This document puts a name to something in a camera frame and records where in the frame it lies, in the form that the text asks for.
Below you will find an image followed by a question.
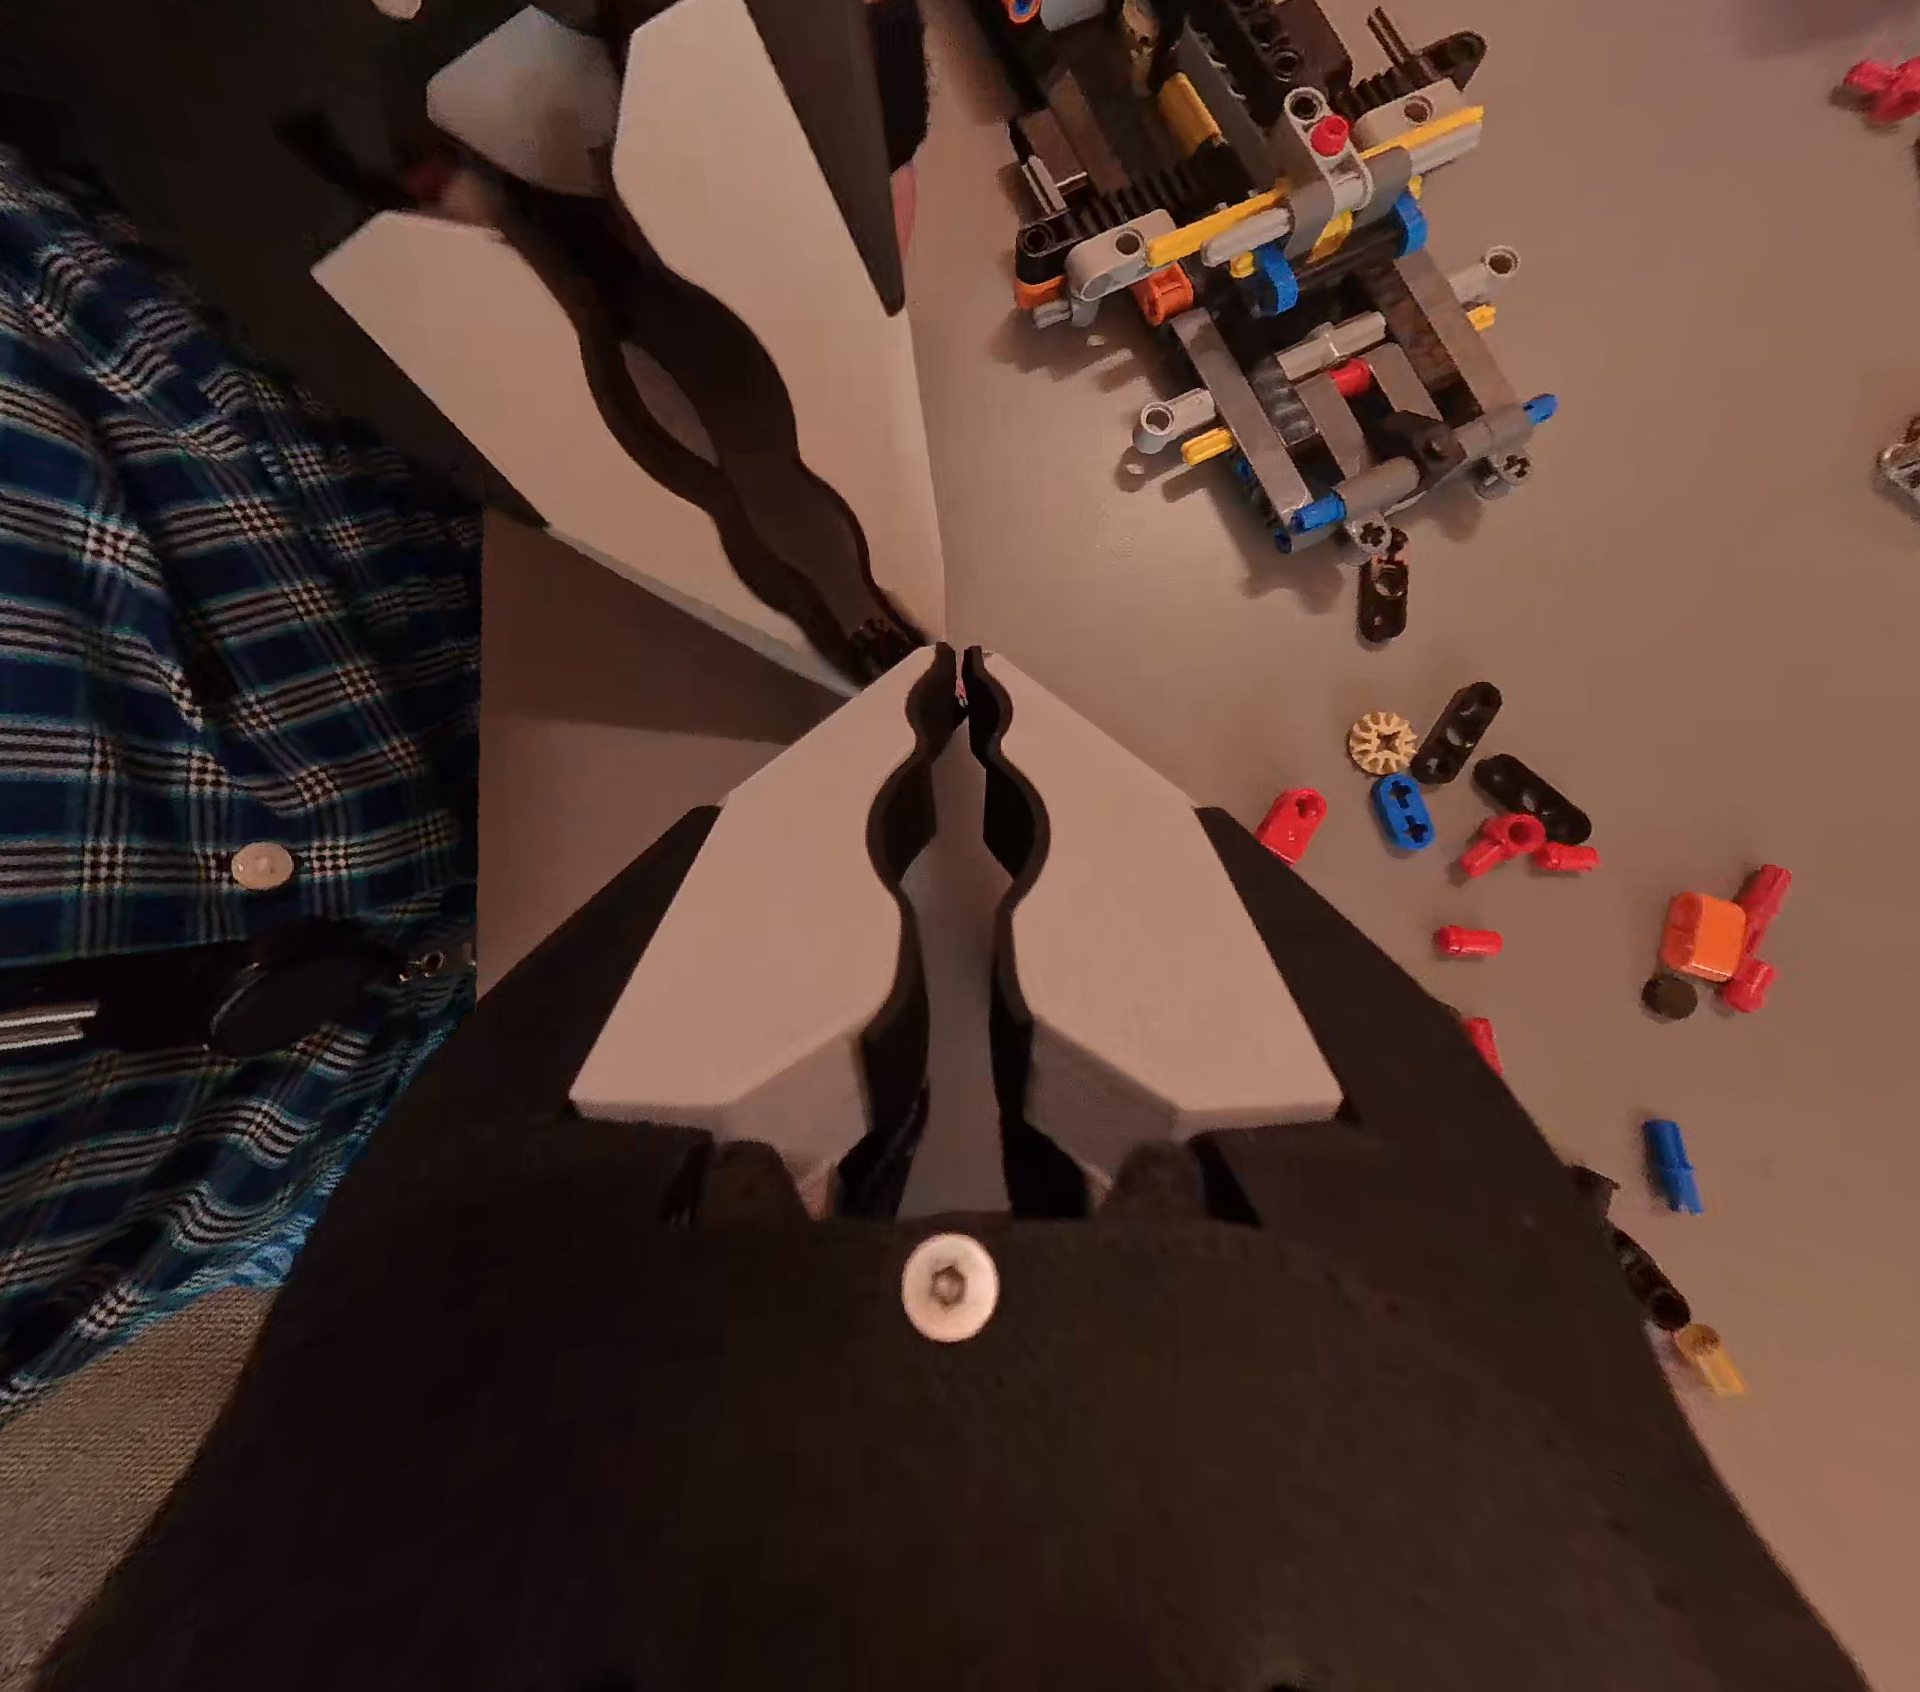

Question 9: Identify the lego vehicle chassis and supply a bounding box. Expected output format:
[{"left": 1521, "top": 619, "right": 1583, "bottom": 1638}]
[{"left": 872, "top": 0, "right": 1559, "bottom": 559}]

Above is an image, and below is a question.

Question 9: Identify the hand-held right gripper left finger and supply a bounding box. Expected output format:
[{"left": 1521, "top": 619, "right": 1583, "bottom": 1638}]
[{"left": 569, "top": 642, "right": 963, "bottom": 1220}]

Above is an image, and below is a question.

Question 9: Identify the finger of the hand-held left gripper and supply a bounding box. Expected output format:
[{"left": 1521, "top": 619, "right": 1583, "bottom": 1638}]
[
  {"left": 430, "top": 0, "right": 951, "bottom": 651},
  {"left": 311, "top": 176, "right": 900, "bottom": 695}
]

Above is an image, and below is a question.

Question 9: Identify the blue plaid shirt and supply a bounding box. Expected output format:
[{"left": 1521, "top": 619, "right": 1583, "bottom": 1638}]
[{"left": 0, "top": 138, "right": 490, "bottom": 1423}]

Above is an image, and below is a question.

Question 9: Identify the black angled lego connector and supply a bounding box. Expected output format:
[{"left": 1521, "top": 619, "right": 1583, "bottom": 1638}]
[{"left": 1573, "top": 1165, "right": 1695, "bottom": 1332}]

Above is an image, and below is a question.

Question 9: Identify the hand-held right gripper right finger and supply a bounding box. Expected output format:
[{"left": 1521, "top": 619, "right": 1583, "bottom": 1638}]
[{"left": 957, "top": 644, "right": 1347, "bottom": 1220}]

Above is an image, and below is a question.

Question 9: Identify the short black lego beam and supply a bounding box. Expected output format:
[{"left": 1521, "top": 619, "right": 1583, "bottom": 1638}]
[
  {"left": 1357, "top": 529, "right": 1413, "bottom": 644},
  {"left": 1409, "top": 682, "right": 1506, "bottom": 784}
]

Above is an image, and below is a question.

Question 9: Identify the orange lego block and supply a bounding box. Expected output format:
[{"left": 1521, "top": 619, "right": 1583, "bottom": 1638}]
[{"left": 1662, "top": 893, "right": 1751, "bottom": 984}]

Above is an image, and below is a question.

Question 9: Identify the grey cloth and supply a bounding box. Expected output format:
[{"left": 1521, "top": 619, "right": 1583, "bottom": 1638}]
[{"left": 0, "top": 1289, "right": 276, "bottom": 1692}]

